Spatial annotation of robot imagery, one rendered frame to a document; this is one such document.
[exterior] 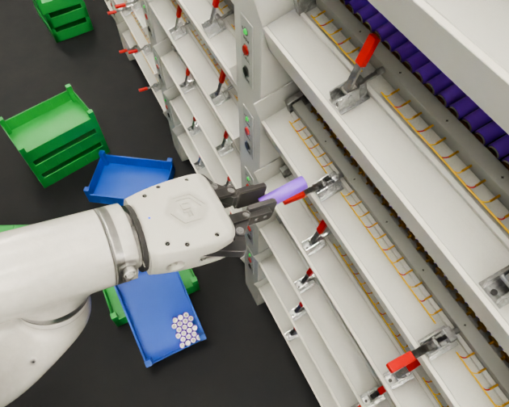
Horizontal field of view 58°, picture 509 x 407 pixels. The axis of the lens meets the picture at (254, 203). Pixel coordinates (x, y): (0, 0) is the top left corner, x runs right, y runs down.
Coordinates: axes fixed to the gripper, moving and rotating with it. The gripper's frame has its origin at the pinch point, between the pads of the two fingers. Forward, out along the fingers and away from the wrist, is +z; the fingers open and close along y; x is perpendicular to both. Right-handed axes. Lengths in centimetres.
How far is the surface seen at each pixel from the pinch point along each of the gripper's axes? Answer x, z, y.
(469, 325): 3.1, 18.5, -23.7
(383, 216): 3.2, 18.7, -6.0
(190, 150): 81, 37, 82
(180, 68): 43, 29, 82
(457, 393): 8.1, 14.8, -29.2
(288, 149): 7.8, 15.7, 13.3
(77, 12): 88, 25, 193
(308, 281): 41.9, 26.1, 2.9
